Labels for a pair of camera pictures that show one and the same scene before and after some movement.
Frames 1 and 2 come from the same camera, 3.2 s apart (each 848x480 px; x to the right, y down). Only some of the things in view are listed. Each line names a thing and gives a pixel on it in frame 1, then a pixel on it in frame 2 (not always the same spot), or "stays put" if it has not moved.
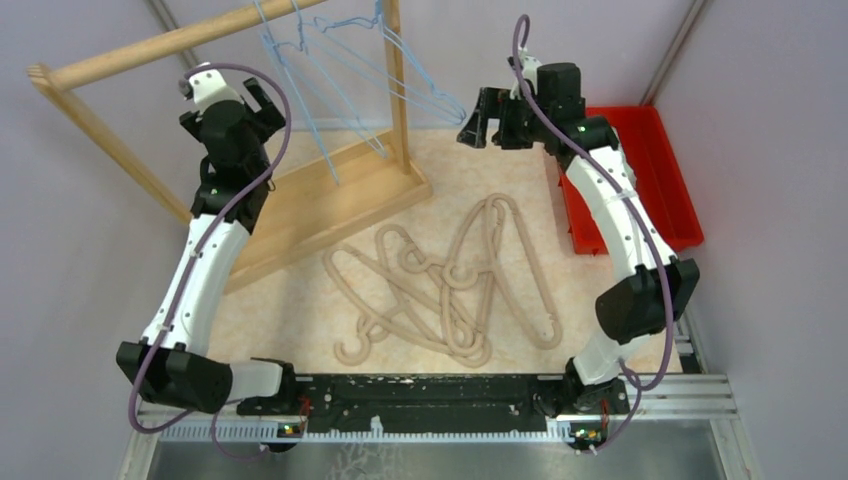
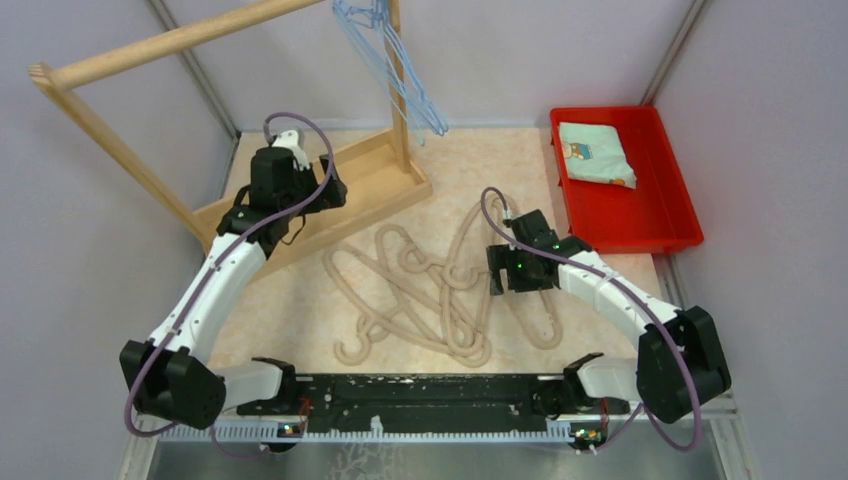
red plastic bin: (659, 181) stays put
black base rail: (436, 398) stays put
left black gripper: (265, 117) -> (331, 196)
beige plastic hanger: (383, 299) stays put
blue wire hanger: (300, 52) -> (370, 30)
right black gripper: (494, 104) -> (503, 257)
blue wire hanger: (296, 46) -> (367, 28)
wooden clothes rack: (302, 205) stays put
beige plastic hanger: (480, 356) stays put
